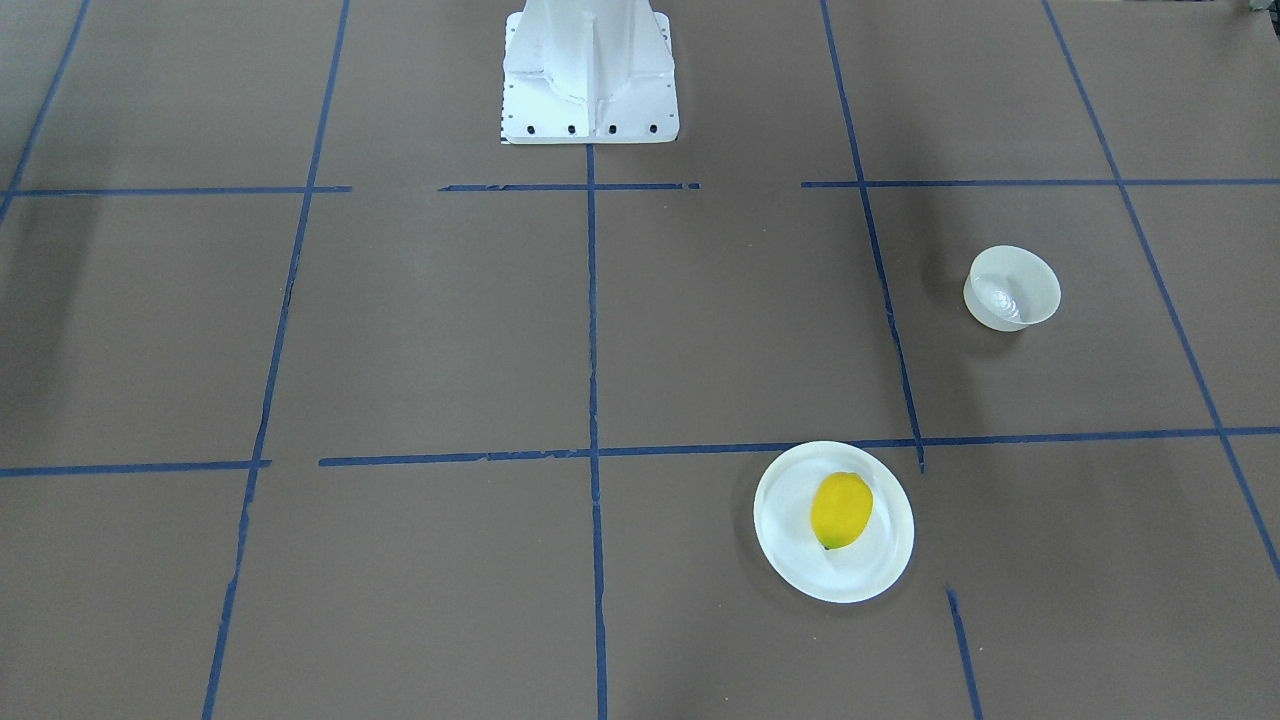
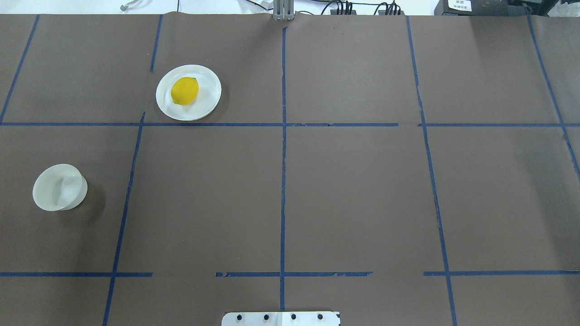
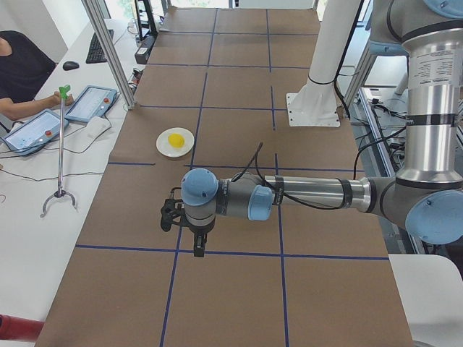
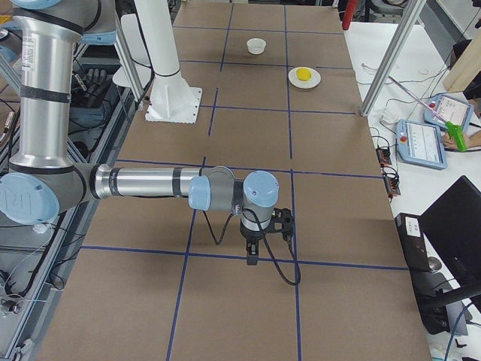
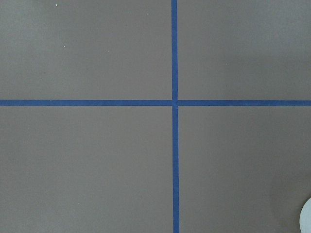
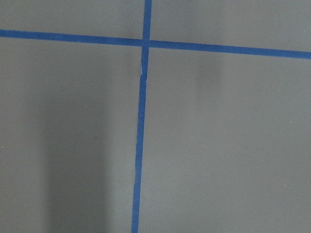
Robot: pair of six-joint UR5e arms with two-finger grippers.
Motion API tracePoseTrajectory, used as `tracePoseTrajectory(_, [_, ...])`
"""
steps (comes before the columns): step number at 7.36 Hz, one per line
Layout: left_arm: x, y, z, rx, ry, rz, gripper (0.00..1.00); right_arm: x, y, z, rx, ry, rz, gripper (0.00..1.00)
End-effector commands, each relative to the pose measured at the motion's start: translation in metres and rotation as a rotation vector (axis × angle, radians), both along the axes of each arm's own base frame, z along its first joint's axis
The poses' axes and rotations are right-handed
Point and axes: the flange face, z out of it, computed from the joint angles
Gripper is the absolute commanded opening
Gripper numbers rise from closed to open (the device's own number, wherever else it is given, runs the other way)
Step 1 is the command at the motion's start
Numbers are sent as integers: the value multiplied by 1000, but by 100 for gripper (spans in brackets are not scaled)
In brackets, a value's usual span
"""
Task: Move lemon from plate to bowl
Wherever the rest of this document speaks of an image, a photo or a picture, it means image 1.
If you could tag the yellow lemon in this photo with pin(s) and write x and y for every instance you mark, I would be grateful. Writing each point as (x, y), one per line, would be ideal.
(841, 509)

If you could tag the small white bowl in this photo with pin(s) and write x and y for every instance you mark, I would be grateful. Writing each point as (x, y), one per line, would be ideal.
(1008, 289)

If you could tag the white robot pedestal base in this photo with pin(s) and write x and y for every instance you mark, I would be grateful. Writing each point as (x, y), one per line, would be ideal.
(588, 72)

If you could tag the white round plate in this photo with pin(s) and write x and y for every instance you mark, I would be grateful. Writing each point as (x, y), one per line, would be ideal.
(782, 515)

